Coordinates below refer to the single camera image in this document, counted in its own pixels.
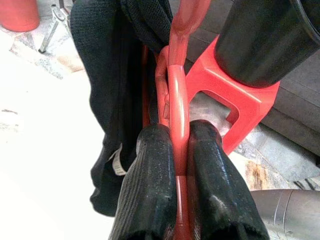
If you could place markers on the black round laundry basket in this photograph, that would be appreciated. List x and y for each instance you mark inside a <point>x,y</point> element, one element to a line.
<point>262,37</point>

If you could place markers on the dark grey fabric sofa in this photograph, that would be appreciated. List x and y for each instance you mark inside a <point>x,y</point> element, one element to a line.
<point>300,105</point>

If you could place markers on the red plastic hanger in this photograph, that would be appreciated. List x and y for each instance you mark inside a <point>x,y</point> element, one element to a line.
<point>178,100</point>

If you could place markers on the grey robot leg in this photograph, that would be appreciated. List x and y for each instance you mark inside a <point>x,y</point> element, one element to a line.
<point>287,215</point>

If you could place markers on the red plastic stool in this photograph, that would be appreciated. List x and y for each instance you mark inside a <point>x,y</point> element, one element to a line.
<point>247,105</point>

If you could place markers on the black shirt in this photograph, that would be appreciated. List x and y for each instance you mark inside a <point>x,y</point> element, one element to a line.
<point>110,75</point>

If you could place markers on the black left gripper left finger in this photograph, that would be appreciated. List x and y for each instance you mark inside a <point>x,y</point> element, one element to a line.
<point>147,180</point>

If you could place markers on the orange bin teal liner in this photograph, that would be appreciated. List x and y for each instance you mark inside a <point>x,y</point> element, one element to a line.
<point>17,13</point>

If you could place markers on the silver metal clothes rack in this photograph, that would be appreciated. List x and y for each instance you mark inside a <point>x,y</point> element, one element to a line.
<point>50,35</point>

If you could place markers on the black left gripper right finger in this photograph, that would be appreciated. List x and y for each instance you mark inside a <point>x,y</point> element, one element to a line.
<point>215,180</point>

